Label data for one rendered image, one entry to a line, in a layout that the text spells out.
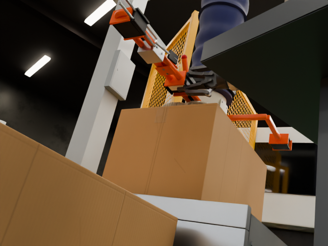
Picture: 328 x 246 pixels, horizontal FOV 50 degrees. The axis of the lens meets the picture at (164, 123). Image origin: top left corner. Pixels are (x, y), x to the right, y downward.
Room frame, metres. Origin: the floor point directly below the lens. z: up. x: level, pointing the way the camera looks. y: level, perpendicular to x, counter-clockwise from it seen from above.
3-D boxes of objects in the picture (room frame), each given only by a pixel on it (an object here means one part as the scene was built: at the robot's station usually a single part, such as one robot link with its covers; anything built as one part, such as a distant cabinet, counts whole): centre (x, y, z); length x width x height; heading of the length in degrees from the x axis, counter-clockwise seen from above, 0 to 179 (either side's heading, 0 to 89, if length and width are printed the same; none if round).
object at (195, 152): (1.37, -0.16, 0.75); 0.60 x 0.40 x 0.40; 145
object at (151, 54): (1.00, 0.09, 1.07); 0.07 x 0.07 x 0.04; 56
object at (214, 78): (1.08, -0.15, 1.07); 0.09 x 0.07 x 0.08; 56
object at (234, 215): (1.08, 0.03, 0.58); 0.70 x 0.03 x 0.06; 56
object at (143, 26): (0.90, 0.10, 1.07); 0.31 x 0.03 x 0.05; 146
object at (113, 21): (0.89, 0.17, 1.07); 0.08 x 0.07 x 0.05; 146
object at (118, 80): (2.21, 0.38, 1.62); 0.20 x 0.05 x 0.30; 146
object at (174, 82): (1.18, -0.02, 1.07); 0.10 x 0.08 x 0.06; 56
